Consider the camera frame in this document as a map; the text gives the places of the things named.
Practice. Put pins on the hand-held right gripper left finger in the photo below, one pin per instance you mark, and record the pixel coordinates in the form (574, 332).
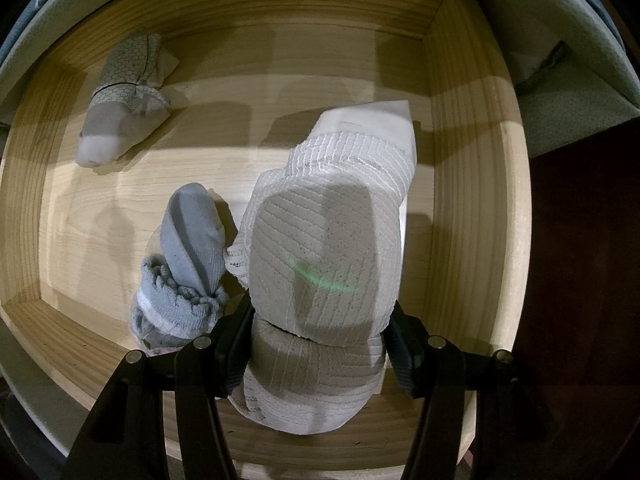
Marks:
(240, 340)

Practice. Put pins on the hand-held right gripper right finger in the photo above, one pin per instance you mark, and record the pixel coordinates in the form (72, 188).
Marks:
(405, 355)

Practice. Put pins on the grey sock bundle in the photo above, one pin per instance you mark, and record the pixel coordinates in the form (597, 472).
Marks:
(192, 240)

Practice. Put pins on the cream textured underwear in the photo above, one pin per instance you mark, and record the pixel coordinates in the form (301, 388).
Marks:
(325, 220)

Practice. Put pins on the hexagon print underwear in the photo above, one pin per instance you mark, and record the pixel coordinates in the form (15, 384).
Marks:
(125, 90)

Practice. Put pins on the grey nightstand drawer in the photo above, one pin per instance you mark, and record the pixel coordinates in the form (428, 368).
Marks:
(300, 60)

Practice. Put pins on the grey nightstand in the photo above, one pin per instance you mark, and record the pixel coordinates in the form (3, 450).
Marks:
(575, 105)

